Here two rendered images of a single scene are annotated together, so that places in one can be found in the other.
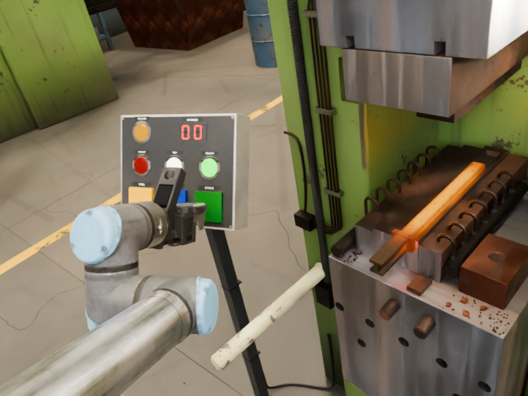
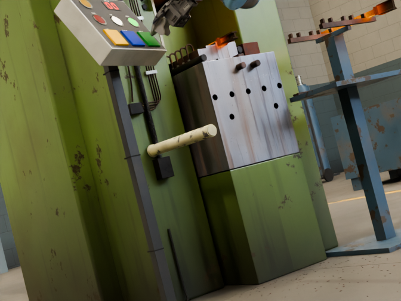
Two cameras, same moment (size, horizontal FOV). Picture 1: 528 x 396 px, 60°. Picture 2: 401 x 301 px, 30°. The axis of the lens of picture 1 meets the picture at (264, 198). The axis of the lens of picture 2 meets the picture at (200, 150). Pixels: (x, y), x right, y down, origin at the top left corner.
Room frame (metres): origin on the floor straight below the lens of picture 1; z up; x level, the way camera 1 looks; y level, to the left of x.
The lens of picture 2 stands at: (0.63, 2.86, 0.46)
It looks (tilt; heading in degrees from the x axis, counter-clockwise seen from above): 2 degrees up; 275
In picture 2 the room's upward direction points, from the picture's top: 14 degrees counter-clockwise
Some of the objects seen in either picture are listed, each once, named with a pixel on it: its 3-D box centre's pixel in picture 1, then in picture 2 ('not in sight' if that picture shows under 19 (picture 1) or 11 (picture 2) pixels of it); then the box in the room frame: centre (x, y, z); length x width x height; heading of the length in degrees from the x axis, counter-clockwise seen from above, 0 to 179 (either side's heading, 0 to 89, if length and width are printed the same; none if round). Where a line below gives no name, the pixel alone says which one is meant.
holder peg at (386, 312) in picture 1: (389, 309); (240, 65); (0.63, -0.20, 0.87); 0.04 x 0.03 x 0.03; 128
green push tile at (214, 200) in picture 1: (209, 206); (148, 40); (0.94, 0.14, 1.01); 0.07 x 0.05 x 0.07; 63
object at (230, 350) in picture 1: (273, 313); (180, 141); (0.92, 0.04, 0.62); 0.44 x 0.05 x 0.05; 128
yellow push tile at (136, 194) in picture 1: (141, 201); (114, 38); (1.03, 0.31, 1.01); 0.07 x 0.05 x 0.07; 63
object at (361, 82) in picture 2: not in sight; (346, 85); (0.22, -0.41, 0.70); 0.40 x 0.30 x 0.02; 38
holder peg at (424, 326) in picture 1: (424, 327); (255, 63); (0.57, -0.25, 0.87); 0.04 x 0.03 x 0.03; 128
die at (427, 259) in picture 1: (445, 199); (191, 64); (0.84, -0.41, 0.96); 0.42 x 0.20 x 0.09; 128
